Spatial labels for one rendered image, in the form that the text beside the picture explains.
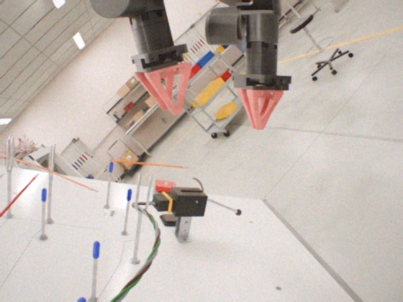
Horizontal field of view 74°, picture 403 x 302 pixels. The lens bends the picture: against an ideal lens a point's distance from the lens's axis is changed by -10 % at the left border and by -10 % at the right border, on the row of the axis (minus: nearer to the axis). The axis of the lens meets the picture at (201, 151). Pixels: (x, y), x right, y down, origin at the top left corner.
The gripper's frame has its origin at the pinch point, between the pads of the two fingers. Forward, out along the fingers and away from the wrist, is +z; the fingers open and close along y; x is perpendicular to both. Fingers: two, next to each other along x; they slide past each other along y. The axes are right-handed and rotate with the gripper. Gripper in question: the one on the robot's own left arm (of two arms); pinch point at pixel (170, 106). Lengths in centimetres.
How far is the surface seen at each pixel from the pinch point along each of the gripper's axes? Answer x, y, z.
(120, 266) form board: -16.1, 8.7, 18.0
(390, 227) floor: 104, -27, 98
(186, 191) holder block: -1.1, 0.1, 15.3
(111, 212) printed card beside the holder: -14.9, -9.6, 18.7
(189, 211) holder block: -2.2, 2.5, 17.8
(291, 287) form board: 6.0, 18.7, 28.3
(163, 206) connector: -6.1, 2.1, 15.1
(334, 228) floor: 95, -57, 110
